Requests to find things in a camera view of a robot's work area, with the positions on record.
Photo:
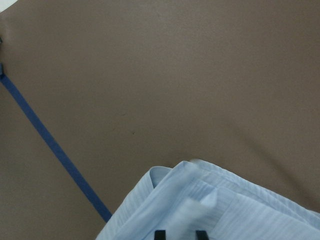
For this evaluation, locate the light blue button shirt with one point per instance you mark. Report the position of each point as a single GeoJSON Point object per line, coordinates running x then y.
{"type": "Point", "coordinates": [198, 195]}

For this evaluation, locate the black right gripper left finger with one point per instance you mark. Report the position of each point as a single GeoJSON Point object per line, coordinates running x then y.
{"type": "Point", "coordinates": [159, 235]}

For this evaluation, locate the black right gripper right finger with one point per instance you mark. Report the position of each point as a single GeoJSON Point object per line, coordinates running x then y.
{"type": "Point", "coordinates": [201, 235]}

